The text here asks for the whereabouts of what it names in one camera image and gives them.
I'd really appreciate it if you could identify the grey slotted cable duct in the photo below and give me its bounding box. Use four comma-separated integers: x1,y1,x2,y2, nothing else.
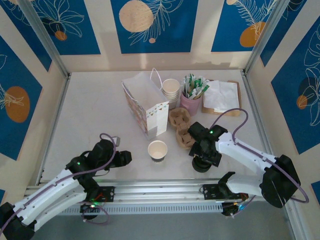
59,202,223,216

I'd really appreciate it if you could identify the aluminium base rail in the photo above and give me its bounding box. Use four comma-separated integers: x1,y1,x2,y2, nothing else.
24,177,263,205

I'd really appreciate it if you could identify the aluminium side rail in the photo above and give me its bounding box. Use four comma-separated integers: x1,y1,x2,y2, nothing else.
241,69,276,158
36,72,72,186

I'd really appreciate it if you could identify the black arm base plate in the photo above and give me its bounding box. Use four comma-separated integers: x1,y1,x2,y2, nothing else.
202,183,222,201
96,186,116,203

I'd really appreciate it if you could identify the aluminium frame post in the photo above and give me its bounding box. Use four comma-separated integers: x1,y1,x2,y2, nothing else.
244,0,288,75
18,0,70,77

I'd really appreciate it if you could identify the black controller box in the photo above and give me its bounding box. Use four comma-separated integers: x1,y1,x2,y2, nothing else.
221,201,241,218
79,202,101,221

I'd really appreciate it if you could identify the pink holder cup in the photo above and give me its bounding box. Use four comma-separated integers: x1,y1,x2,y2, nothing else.
180,91,202,117

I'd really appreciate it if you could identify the wooden napkin tray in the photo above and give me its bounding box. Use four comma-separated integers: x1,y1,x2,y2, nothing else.
201,79,242,118

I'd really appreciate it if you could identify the brown cardboard cup carrier stack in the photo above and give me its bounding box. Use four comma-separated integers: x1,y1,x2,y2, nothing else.
168,107,197,151

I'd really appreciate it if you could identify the white paper cup stack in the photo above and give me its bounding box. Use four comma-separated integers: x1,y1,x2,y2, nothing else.
161,78,181,110

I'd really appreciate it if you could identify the white patterned paper gift bag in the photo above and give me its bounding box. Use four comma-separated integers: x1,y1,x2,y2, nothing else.
121,67,170,143

